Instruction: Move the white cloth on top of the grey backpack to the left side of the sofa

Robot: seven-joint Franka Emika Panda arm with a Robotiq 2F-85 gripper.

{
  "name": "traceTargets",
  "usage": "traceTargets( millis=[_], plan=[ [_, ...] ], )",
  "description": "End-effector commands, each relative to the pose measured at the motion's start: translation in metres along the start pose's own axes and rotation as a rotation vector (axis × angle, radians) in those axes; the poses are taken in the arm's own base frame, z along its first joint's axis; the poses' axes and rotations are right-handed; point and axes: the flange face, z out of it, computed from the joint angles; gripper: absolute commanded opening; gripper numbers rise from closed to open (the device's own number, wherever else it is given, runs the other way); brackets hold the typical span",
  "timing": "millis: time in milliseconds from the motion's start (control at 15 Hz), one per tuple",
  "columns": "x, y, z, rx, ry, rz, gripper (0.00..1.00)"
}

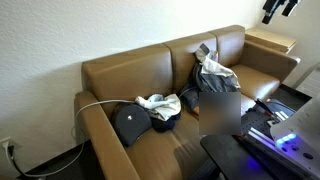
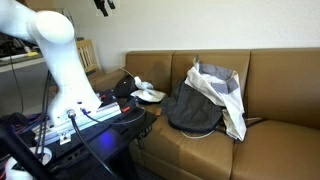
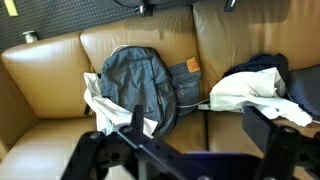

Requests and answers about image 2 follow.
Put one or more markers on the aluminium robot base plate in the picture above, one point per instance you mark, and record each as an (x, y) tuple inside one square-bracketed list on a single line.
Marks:
[(100, 115)]

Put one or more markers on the small crumpled white cloth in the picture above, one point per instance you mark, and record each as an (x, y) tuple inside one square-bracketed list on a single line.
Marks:
[(150, 95)]

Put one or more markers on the wooden chair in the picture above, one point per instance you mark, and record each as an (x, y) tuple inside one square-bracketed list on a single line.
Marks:
[(85, 43)]

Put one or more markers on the small yellow object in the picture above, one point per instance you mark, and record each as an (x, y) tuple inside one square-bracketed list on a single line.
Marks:
[(32, 54)]

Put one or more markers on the black robot table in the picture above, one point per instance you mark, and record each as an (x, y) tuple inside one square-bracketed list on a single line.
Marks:
[(110, 140)]

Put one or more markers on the black rounded bag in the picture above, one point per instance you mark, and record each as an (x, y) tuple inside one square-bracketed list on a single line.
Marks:
[(125, 87)]

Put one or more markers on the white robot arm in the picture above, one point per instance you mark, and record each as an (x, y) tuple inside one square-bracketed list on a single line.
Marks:
[(63, 66)]

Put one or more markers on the grey backpack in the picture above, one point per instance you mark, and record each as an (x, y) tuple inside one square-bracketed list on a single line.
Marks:
[(190, 110)]

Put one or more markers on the white cloth with grey patches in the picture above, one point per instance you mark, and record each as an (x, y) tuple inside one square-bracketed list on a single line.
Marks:
[(233, 110)]

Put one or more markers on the small black box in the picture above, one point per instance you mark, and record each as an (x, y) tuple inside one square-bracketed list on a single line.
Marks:
[(16, 119)]

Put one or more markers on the brown leather sofa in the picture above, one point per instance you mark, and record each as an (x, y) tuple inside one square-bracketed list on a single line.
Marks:
[(283, 150)]

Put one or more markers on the black desk equipment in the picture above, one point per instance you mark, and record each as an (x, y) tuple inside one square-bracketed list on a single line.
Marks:
[(10, 46)]

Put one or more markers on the grey desk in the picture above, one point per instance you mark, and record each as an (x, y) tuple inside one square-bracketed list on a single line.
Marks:
[(20, 63)]

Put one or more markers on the black stand pole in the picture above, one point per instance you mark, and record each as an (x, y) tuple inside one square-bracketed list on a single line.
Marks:
[(20, 153)]

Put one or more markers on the white tape roll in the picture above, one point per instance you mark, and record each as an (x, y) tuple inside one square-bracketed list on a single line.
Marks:
[(11, 170)]

